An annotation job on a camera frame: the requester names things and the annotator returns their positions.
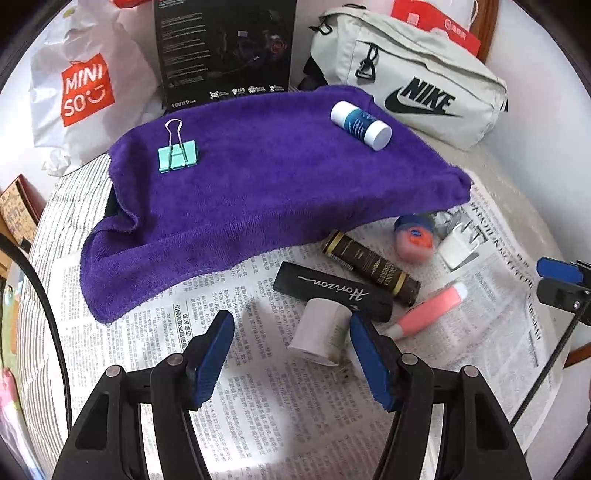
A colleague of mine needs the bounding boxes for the grey Nike waist bag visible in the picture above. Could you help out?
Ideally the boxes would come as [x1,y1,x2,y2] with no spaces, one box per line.
[311,4,508,150]

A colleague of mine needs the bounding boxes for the white power adapter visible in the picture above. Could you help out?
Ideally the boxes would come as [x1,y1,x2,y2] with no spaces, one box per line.
[437,221,482,271]

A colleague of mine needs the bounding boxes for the white tape roll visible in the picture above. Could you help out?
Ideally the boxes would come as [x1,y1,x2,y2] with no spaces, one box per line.
[287,298,353,367]

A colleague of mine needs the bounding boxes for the teal binder clip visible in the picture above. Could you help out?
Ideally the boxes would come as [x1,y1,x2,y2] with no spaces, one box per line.
[157,118,199,174]

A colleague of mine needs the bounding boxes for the black cable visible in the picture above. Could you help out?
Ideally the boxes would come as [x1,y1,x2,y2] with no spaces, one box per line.
[0,232,75,421]

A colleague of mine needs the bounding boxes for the black Horizon tube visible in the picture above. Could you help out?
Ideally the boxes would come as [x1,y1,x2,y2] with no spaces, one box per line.
[273,261,394,323]

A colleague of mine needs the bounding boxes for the white blue bottle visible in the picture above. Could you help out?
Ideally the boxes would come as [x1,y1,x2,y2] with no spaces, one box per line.
[331,101,393,151]

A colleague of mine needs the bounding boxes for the black headset box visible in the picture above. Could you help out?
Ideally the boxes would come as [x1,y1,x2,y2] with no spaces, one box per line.
[153,0,297,112]

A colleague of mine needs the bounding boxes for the black gold tube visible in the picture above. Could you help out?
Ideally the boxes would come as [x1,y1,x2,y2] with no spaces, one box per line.
[322,230,421,307]

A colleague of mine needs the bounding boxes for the white Miniso plastic bag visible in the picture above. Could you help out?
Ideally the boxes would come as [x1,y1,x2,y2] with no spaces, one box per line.
[30,1,163,177]

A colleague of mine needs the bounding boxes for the pink white tube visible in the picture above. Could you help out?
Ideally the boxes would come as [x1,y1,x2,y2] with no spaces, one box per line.
[385,282,468,341]

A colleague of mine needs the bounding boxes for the red paper bag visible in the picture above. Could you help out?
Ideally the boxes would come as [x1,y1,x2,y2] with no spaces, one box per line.
[391,0,481,56]

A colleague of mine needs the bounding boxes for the striped mattress cover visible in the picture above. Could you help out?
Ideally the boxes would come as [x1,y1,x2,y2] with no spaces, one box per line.
[18,138,569,480]

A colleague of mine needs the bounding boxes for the purple towel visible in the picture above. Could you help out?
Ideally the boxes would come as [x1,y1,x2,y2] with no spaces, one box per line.
[80,86,471,324]

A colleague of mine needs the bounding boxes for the pink Vaseline jar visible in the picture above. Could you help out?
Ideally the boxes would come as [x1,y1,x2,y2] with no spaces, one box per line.
[394,215,435,264]

